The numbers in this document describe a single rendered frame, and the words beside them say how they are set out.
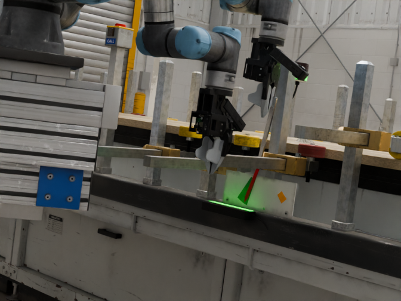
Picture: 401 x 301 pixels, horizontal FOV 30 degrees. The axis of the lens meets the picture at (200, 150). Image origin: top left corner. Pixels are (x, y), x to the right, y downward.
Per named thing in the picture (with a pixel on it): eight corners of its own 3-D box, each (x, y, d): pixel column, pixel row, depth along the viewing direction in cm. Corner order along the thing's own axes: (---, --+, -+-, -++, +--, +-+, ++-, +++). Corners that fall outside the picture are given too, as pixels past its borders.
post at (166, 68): (148, 204, 247) (167, 59, 245) (142, 202, 250) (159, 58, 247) (156, 204, 250) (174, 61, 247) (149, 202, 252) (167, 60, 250)
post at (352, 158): (342, 243, 196) (368, 60, 193) (331, 240, 198) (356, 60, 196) (349, 243, 198) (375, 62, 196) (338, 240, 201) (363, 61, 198)
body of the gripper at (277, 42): (250, 82, 209) (258, 39, 209) (280, 86, 206) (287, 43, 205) (241, 79, 202) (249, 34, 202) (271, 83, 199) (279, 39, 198)
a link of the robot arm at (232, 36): (204, 24, 185) (224, 30, 192) (197, 68, 186) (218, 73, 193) (230, 25, 181) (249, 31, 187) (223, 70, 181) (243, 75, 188)
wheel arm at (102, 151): (93, 159, 223) (95, 144, 223) (86, 157, 225) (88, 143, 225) (194, 163, 255) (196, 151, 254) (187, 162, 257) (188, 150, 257)
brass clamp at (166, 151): (166, 164, 241) (168, 149, 240) (138, 158, 250) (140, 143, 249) (180, 165, 245) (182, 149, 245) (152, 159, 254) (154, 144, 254)
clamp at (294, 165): (294, 175, 206) (296, 157, 206) (256, 168, 216) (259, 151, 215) (306, 175, 211) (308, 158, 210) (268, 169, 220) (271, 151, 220)
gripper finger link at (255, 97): (246, 114, 206) (252, 81, 205) (267, 118, 203) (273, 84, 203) (242, 114, 203) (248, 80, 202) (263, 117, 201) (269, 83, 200)
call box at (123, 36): (116, 48, 260) (119, 25, 259) (103, 47, 265) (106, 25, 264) (131, 51, 265) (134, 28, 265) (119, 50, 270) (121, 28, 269)
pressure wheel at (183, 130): (199, 161, 251) (204, 127, 250) (176, 158, 250) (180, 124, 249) (197, 159, 259) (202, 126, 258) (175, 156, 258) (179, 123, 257)
